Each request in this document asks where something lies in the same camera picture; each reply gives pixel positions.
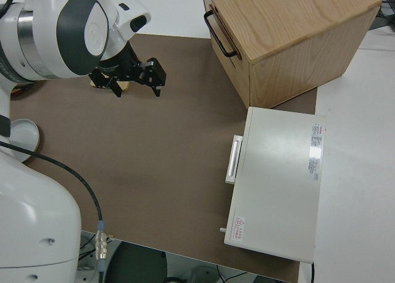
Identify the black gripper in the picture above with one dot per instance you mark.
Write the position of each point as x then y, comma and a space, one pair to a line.
126, 68

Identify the gray plate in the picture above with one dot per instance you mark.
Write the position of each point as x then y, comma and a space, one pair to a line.
24, 135

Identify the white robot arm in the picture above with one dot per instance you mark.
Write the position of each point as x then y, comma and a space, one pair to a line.
37, 218

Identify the brown table mat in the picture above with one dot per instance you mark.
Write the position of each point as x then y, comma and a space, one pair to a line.
154, 141

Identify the light wooden box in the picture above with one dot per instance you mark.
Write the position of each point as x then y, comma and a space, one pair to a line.
293, 39

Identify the white toaster oven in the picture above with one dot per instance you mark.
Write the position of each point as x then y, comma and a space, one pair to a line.
277, 178

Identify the black round pedestal base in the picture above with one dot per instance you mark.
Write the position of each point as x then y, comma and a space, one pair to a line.
139, 261

